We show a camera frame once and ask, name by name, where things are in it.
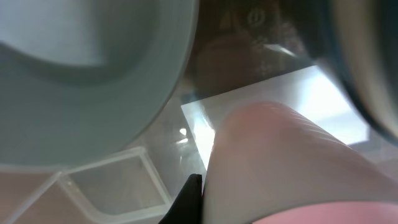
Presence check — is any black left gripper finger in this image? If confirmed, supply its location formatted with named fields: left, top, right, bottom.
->
left=159, top=174, right=203, bottom=224

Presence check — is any pink cup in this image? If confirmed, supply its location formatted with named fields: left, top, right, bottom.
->
left=202, top=102, right=397, bottom=223

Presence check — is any light grey small bowl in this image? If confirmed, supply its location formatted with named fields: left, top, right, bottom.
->
left=1, top=0, right=199, bottom=167

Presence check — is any dark blue bowl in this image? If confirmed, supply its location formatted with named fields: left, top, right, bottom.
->
left=317, top=0, right=398, bottom=147

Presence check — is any beige large bowl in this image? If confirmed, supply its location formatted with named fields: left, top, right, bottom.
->
left=331, top=0, right=397, bottom=138

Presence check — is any clear plastic storage bin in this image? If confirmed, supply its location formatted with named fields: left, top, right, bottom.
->
left=1, top=1, right=397, bottom=223

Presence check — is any white label in bin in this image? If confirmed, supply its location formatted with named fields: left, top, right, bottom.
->
left=181, top=66, right=376, bottom=165

